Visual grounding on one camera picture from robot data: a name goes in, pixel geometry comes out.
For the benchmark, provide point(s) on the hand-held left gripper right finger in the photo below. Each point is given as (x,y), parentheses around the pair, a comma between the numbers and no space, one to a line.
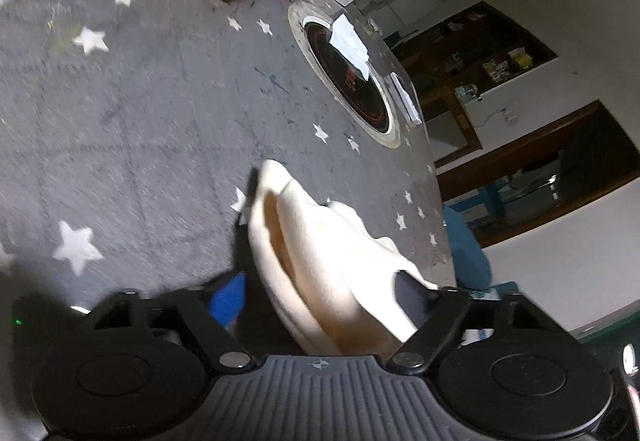
(412,296)

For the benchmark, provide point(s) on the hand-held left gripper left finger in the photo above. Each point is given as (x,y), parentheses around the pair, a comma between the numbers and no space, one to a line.
(227,296)

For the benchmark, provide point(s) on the cream fleece garment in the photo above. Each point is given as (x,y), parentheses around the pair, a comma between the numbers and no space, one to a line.
(320,261)

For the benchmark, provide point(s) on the blue sofa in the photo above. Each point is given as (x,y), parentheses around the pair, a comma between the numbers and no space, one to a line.
(467,256)

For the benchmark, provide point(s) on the dark wooden cabinet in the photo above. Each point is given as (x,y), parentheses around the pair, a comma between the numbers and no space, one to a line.
(540,176)

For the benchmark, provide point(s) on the grey star-print tablecloth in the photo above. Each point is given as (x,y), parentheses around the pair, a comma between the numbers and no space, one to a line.
(150,121)

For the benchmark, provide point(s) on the white remote control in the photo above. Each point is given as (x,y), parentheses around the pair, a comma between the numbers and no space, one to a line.
(406,98)

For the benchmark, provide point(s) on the green fabric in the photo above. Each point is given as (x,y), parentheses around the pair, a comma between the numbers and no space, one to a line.
(612,328)

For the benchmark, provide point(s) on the round black induction cooktop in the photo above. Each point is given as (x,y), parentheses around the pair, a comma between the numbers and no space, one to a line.
(350,91)

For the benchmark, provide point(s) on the wooden shelf unit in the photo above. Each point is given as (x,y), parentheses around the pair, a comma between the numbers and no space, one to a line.
(430,56)

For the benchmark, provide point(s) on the white paper napkin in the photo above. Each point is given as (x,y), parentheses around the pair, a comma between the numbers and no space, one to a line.
(350,43)

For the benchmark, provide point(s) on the white refrigerator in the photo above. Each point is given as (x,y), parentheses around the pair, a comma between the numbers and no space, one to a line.
(410,3)

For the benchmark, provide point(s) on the white wall socket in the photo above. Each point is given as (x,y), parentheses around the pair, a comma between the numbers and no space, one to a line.
(508,114)

